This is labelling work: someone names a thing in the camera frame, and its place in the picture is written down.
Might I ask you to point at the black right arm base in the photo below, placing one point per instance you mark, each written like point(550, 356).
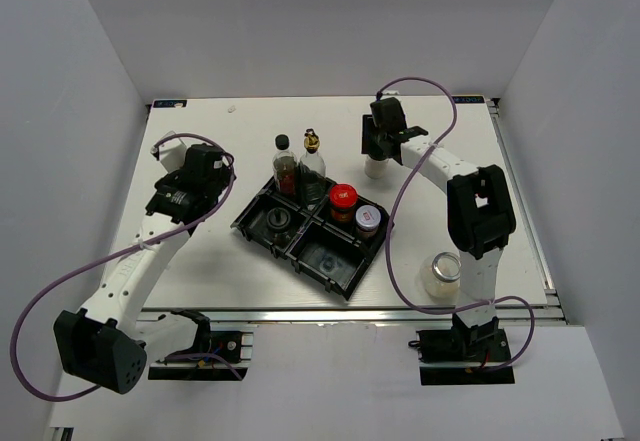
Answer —
point(444, 362)

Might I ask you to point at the black four-compartment tray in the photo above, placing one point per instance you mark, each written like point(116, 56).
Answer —
point(315, 245)

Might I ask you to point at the black-cap pepper grinder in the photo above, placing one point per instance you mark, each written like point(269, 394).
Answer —
point(278, 220)

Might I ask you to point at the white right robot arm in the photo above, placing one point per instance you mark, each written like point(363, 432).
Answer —
point(480, 218)

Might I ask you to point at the aluminium table rail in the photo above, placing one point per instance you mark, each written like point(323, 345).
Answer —
point(506, 314)
point(525, 201)

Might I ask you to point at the white shaker black cap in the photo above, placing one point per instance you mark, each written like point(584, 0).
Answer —
point(375, 169)

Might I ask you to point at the round clear glass jar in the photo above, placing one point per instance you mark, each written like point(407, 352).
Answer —
point(440, 275)

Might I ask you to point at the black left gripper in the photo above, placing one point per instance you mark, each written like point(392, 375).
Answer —
point(170, 179)

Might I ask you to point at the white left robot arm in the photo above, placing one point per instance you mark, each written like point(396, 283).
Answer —
point(103, 342)

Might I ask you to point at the aluminium right table rail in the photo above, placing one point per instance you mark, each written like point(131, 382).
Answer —
point(525, 201)

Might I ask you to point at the clear glass oil bottle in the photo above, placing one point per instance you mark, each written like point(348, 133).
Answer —
point(312, 170)

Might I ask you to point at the red-label black-cap bottle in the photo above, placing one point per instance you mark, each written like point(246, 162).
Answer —
point(285, 167)

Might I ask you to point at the red-lid sauce jar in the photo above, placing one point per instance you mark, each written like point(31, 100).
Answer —
point(342, 200)

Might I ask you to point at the grey-lid spice jar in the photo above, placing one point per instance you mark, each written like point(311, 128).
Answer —
point(367, 221)

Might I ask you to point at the blue left table sticker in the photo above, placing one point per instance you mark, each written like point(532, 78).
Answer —
point(169, 104)

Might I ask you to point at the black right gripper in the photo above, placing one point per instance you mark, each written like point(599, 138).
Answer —
point(365, 135)

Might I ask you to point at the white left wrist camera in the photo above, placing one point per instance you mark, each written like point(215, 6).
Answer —
point(170, 153)

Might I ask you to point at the blue right table sticker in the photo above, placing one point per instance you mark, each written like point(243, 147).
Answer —
point(469, 99)

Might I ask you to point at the blue table sticker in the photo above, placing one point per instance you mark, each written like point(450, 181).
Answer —
point(169, 104)
point(469, 99)

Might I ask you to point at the aluminium front table rail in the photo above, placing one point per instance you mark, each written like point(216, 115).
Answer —
point(506, 314)

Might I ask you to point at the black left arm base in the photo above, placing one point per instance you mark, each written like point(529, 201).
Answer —
point(215, 354)

